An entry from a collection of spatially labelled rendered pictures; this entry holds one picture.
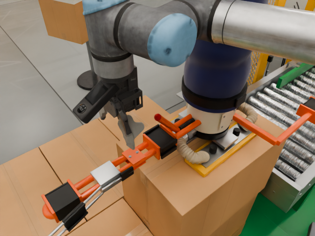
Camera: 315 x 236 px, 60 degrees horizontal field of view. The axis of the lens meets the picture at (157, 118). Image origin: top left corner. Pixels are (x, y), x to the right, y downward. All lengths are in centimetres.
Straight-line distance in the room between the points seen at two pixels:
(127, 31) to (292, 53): 29
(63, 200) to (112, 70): 39
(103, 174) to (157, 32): 50
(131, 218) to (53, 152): 63
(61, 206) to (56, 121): 200
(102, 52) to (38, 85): 275
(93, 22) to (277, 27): 33
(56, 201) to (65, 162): 84
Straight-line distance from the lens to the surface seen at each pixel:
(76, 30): 253
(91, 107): 63
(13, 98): 321
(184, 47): 50
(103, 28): 53
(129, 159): 86
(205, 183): 99
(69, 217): 77
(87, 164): 158
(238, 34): 55
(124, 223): 136
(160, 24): 47
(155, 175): 100
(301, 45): 52
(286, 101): 214
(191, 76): 89
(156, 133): 93
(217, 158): 103
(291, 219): 217
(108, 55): 57
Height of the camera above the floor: 175
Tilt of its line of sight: 42 degrees down
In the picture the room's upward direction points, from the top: straight up
